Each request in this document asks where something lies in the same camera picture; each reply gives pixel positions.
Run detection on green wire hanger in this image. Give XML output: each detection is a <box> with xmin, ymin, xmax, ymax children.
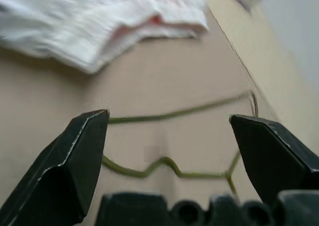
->
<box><xmin>102</xmin><ymin>90</ymin><xmax>260</xmax><ymax>196</ymax></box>

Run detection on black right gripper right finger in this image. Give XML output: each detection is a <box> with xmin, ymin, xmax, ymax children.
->
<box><xmin>229</xmin><ymin>114</ymin><xmax>319</xmax><ymax>204</ymax></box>

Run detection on white pink shorts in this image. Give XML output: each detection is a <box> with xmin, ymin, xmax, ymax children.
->
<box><xmin>0</xmin><ymin>0</ymin><xmax>209</xmax><ymax>74</ymax></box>

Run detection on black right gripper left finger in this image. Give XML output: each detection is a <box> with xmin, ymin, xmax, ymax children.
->
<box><xmin>0</xmin><ymin>109</ymin><xmax>111</xmax><ymax>226</ymax></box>

